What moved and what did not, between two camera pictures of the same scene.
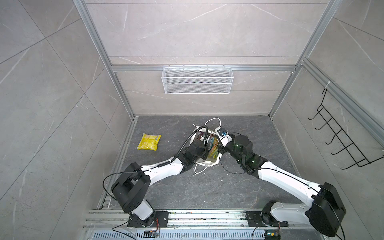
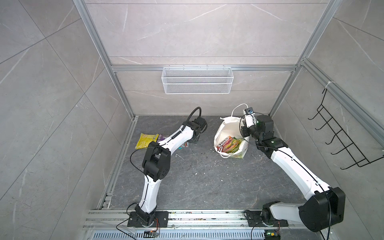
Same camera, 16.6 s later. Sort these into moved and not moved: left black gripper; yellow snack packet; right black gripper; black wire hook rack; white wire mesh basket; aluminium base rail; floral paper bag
Moved: right black gripper; left black gripper; floral paper bag
Not moved: white wire mesh basket; black wire hook rack; aluminium base rail; yellow snack packet
